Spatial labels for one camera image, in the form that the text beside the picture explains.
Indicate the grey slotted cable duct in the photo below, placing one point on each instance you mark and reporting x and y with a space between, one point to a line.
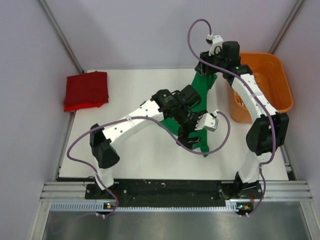
68 206

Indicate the orange plastic basket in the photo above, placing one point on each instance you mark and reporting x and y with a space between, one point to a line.
271 78

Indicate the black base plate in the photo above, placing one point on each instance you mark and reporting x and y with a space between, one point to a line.
169 193

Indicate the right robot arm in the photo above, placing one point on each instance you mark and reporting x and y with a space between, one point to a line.
269 127

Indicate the right corner metal post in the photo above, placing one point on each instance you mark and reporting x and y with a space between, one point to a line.
285 27

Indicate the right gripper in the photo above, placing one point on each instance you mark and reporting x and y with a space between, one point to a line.
202 68

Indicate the aluminium frame rail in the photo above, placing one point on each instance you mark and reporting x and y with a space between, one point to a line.
276 191

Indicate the green t shirt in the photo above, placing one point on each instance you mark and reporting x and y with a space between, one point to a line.
202 84

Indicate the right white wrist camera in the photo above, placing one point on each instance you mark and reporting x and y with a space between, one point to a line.
214 41

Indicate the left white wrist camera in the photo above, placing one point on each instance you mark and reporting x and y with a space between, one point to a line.
208 121

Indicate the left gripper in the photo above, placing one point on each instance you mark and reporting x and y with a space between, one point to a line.
183 138

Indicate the left corner metal post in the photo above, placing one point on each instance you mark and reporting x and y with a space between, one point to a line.
60 35

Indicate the corner metal post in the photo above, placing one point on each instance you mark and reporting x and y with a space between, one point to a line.
60 35
285 27

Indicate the folded red t shirt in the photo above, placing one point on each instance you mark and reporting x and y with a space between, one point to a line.
86 90

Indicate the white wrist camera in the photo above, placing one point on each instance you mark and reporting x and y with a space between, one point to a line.
208 121
214 41

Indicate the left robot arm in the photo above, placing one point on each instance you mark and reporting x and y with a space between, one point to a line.
103 140

